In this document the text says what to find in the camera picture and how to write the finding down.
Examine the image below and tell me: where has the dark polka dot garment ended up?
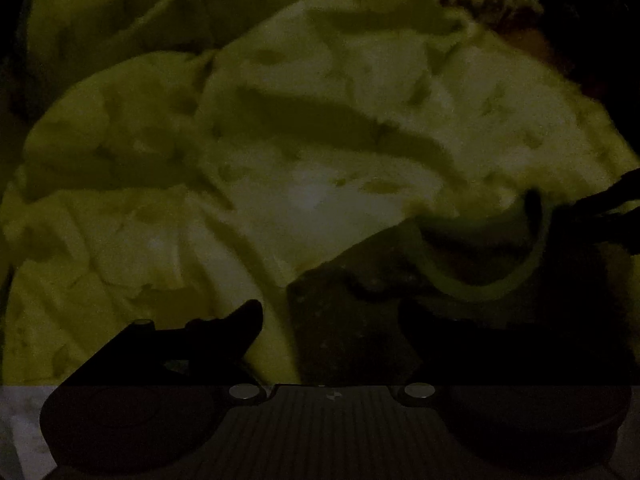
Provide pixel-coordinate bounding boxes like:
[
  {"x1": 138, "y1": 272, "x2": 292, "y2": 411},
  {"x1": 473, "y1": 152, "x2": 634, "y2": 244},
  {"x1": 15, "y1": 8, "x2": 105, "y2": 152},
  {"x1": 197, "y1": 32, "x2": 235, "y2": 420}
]
[{"x1": 286, "y1": 188, "x2": 639, "y2": 391}]

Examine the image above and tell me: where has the floral print duvet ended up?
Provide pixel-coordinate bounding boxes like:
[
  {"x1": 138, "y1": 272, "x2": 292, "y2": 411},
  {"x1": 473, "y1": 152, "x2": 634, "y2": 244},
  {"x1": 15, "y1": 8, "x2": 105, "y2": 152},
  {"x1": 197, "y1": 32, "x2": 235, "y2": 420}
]
[{"x1": 1, "y1": 0, "x2": 639, "y2": 386}]

